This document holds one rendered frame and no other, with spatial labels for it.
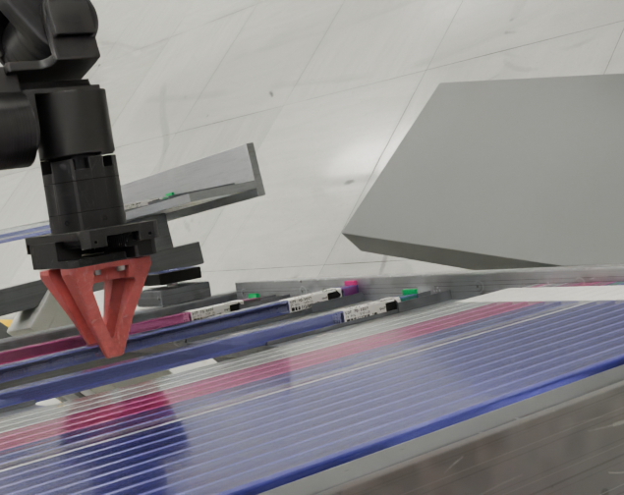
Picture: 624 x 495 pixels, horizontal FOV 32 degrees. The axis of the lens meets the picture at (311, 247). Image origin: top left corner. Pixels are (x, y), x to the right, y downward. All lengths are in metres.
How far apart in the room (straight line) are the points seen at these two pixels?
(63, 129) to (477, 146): 0.58
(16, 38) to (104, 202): 0.14
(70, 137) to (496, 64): 1.87
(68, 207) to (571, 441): 0.49
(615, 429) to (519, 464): 0.06
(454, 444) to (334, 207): 2.28
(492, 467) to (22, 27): 0.55
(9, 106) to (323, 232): 1.85
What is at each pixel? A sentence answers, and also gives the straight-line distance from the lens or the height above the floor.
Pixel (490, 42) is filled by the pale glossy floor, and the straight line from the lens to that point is 2.70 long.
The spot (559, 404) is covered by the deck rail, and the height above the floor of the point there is 0.96.
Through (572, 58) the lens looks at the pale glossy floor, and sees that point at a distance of 2.44.
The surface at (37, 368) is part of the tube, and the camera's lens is 0.83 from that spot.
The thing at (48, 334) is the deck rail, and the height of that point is 0.88.
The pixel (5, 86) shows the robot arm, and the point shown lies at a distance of 0.83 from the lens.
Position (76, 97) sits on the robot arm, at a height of 1.05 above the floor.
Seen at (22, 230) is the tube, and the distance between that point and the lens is 1.32.
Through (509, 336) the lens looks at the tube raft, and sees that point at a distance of 0.61.
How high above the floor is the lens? 1.26
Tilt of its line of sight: 29 degrees down
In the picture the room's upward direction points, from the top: 48 degrees counter-clockwise
